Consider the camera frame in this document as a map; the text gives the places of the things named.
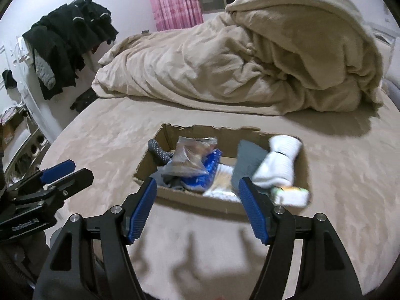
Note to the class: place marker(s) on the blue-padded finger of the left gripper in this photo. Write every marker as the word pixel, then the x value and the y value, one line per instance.
pixel 41 178

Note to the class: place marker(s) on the clear plastic snack bag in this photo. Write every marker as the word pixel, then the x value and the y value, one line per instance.
pixel 189 157

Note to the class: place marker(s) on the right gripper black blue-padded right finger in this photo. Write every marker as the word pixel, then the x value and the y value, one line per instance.
pixel 326 271

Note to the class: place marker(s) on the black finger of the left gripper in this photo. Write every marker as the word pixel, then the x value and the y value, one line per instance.
pixel 62 189

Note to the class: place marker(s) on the beige bed sheet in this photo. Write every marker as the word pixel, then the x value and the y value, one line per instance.
pixel 185 253

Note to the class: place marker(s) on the white sock roll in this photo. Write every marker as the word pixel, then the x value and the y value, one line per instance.
pixel 277 169

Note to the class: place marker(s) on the beige rumpled duvet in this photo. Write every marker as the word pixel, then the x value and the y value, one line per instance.
pixel 266 57

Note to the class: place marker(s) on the grey glove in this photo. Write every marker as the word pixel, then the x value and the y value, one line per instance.
pixel 162 158

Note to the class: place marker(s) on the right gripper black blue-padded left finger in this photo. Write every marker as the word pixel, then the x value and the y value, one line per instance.
pixel 89 258

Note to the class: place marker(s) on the black clothes pile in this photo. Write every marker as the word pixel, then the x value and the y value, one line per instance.
pixel 59 41

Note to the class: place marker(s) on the grey cloth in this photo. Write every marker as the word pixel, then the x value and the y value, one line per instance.
pixel 248 158

